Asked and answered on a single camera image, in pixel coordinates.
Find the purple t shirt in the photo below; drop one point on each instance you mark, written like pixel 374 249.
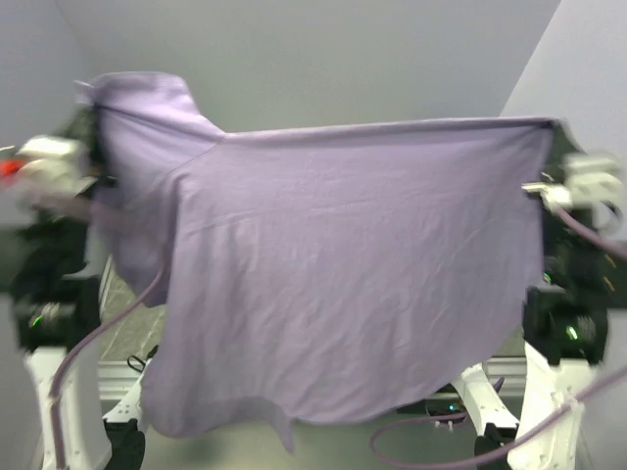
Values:
pixel 323 274

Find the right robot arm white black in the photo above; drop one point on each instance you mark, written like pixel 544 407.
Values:
pixel 565 322

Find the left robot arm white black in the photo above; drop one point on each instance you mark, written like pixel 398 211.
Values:
pixel 55 304

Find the aluminium rail frame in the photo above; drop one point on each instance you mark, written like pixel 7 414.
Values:
pixel 116 378

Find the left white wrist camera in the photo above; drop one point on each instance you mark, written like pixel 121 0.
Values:
pixel 49 163

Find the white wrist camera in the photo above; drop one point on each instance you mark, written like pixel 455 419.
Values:
pixel 49 163
pixel 588 179

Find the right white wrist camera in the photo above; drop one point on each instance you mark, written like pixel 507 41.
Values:
pixel 588 179

